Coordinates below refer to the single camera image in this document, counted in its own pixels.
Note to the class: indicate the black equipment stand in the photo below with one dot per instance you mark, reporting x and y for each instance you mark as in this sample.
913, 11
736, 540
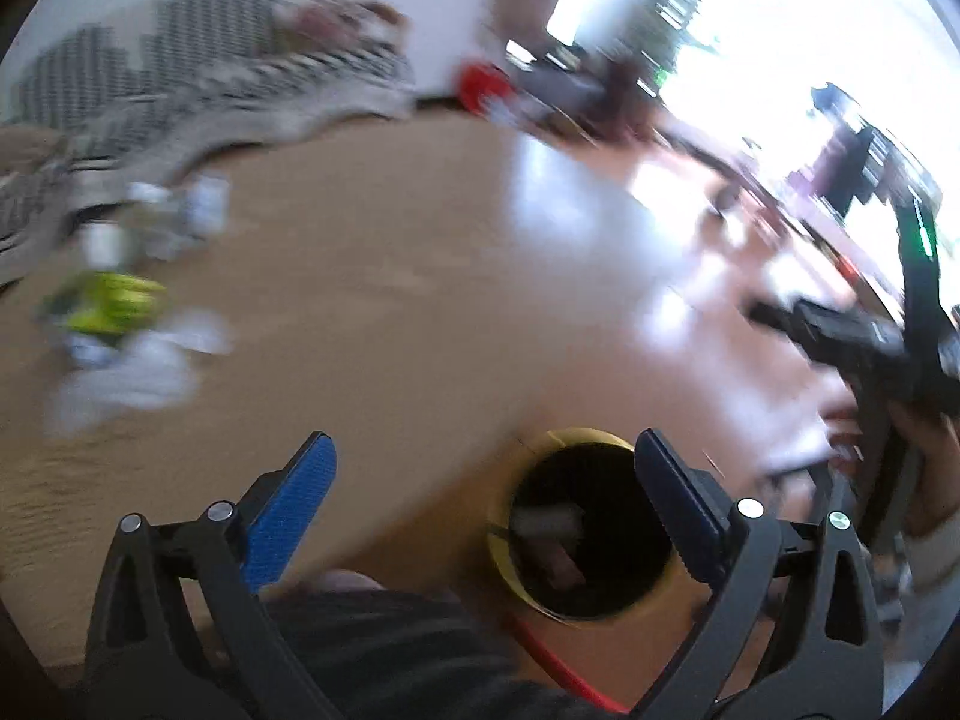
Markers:
851, 157

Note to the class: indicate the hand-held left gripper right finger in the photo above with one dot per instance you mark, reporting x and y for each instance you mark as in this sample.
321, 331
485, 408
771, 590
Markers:
675, 510

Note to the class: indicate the pink wrapper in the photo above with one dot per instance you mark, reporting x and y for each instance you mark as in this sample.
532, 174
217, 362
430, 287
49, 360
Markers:
562, 570

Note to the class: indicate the person's right hand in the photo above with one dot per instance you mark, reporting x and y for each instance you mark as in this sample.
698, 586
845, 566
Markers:
934, 465

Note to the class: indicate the yellow-green snack packet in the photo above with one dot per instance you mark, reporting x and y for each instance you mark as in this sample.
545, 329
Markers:
112, 304

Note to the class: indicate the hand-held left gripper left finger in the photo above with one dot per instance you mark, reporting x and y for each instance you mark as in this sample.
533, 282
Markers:
292, 517

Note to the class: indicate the black-and-white striped blanket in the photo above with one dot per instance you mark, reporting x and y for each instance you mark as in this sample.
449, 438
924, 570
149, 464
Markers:
247, 94

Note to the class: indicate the person's right forearm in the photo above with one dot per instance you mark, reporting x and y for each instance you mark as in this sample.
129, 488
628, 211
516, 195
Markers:
937, 559

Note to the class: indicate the striped sofa back cover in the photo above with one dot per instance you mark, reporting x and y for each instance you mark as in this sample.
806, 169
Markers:
202, 15

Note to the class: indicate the black bin with gold rim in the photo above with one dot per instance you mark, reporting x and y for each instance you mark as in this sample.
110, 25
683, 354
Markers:
592, 465

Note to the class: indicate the white cup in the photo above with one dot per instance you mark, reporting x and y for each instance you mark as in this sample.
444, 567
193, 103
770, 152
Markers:
204, 201

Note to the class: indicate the red plastic item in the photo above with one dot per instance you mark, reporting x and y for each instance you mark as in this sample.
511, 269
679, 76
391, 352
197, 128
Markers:
480, 86

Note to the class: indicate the small white container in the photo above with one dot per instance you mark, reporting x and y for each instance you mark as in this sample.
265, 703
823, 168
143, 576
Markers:
101, 241

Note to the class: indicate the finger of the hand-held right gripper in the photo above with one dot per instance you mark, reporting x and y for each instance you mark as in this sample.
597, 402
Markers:
795, 322

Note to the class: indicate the green potted plant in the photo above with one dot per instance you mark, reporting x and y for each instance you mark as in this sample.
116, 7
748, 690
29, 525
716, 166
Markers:
660, 7

